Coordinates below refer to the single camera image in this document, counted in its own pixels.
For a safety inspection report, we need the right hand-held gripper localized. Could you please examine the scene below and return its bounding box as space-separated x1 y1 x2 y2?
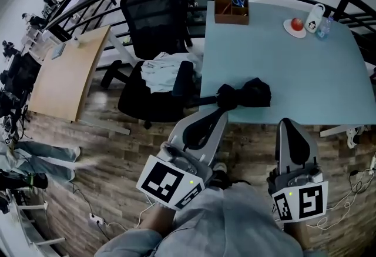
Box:
266 118 329 223

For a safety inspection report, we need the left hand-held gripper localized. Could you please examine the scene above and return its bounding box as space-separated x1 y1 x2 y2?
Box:
135 110 229 211

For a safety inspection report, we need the person's left forearm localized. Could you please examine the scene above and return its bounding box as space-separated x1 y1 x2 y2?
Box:
140 202 177 235

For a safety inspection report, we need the person's right forearm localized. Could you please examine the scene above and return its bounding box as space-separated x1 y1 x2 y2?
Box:
283 221 311 251

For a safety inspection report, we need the light garment on chair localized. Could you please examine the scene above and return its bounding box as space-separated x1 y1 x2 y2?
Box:
140 51 204 95

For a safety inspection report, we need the light blue table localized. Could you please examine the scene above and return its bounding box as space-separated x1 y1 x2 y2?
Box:
199 0 376 149

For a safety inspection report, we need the person in white coat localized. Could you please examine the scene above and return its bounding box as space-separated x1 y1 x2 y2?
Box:
93 181 335 257

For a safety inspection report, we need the white plate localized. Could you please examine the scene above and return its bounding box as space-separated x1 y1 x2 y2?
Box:
283 18 307 39

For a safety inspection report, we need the wooden organizer box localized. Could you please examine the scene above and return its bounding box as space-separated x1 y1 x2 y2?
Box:
214 0 250 26

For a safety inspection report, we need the clear water bottle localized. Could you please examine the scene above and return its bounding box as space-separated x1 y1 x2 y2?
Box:
315 16 335 41

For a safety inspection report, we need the red apple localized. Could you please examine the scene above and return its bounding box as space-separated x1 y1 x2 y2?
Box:
290 17 305 32

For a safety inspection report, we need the white penguin print mug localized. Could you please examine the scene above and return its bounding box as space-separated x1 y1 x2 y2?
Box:
304 3 326 34

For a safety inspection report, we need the black office chair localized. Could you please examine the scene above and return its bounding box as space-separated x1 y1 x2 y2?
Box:
100 0 204 130

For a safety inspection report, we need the wooden desk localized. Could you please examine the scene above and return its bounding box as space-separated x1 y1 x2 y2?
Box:
28 25 132 136

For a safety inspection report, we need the small pale object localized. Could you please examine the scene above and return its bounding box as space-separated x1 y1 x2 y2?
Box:
73 34 95 49

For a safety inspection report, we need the gray tablet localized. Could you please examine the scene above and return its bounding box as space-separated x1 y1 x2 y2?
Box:
51 43 67 61

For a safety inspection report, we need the black shoe with green stripe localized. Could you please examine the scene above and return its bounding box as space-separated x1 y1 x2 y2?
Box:
25 172 49 189

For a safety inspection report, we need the white metal rack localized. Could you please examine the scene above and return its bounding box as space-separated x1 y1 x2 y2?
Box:
0 188 68 257

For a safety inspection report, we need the black equipment pile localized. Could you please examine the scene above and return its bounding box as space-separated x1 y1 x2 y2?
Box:
0 51 42 121

